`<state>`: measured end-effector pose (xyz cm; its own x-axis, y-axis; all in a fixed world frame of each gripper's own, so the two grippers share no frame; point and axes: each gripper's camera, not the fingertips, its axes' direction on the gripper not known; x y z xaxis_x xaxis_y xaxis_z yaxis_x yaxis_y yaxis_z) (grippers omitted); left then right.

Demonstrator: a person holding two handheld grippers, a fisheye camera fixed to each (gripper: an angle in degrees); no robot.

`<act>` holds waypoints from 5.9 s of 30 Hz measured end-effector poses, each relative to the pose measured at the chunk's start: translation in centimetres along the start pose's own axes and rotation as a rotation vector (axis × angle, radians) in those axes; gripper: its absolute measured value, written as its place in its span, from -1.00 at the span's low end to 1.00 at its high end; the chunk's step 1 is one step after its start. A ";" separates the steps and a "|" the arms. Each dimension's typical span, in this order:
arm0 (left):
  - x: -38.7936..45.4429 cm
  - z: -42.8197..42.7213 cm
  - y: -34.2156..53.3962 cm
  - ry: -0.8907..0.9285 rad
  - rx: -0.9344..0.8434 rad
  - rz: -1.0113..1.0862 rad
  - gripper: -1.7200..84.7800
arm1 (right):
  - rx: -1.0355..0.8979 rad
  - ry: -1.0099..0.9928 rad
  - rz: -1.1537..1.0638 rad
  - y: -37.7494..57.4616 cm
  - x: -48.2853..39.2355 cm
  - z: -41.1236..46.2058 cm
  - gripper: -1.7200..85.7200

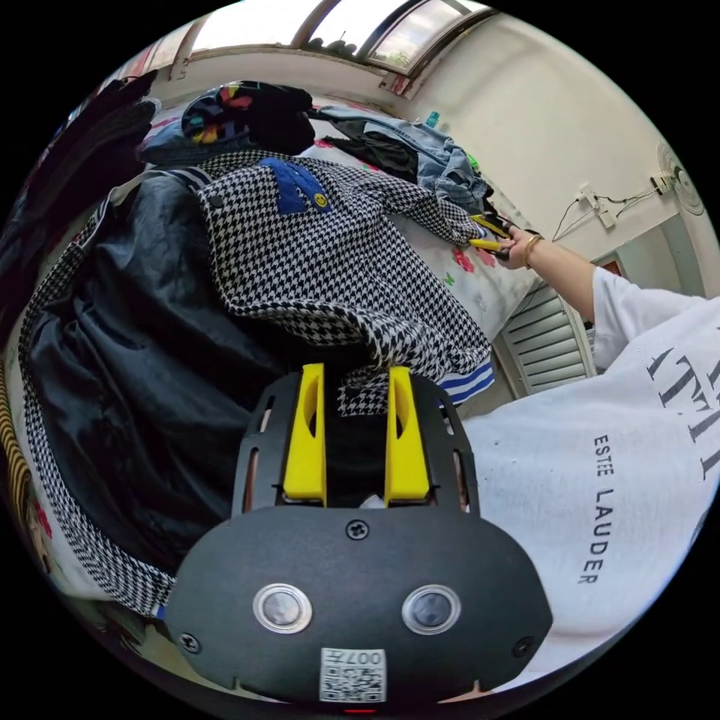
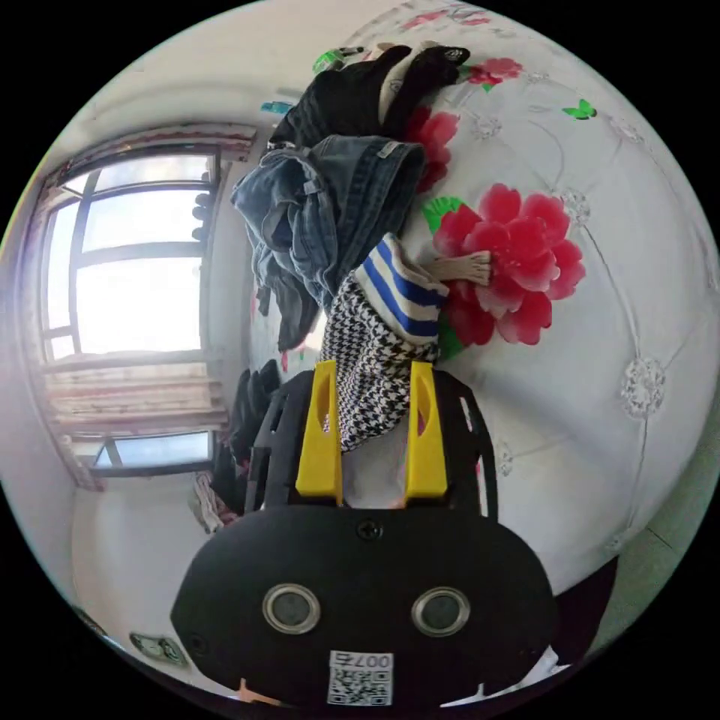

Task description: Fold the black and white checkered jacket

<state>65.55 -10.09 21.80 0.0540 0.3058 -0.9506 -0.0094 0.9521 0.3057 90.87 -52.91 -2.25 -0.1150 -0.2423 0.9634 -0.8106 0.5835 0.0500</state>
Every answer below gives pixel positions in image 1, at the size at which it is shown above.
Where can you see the person's body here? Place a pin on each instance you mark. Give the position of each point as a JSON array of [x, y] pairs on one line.
[[590, 478]]

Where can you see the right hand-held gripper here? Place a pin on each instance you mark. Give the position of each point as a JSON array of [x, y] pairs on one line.
[[503, 239]]

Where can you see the white wall fan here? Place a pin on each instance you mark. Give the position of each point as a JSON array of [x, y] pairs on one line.
[[680, 180]]

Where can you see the blue denim garment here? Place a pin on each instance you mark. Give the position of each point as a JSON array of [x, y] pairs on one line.
[[444, 157]]

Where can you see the red patterned curtain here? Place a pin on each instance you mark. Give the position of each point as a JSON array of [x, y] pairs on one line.
[[400, 84]]

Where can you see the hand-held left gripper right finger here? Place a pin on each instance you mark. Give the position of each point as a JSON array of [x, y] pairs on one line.
[[408, 444]]

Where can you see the black garment with colourful print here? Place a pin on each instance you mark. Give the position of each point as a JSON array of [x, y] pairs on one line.
[[247, 115]]

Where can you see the large window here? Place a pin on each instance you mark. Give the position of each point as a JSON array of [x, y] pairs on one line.
[[337, 28]]

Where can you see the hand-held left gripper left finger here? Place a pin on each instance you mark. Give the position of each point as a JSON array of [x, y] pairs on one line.
[[304, 439]]

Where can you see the person's right hand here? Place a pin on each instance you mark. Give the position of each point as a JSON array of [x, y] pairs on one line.
[[526, 248]]

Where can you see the yellow and black striped garment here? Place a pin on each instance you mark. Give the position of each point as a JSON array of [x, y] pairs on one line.
[[12, 450]]

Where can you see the black and white checkered jacket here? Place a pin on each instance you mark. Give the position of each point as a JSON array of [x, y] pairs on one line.
[[337, 259]]

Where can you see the bed with flower-print sheet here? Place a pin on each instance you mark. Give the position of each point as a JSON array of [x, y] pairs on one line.
[[495, 287]]

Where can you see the pile of dark clothes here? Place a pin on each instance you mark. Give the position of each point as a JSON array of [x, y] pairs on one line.
[[84, 146]]

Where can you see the white slatted panel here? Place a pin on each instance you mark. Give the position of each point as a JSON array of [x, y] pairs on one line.
[[543, 343]]

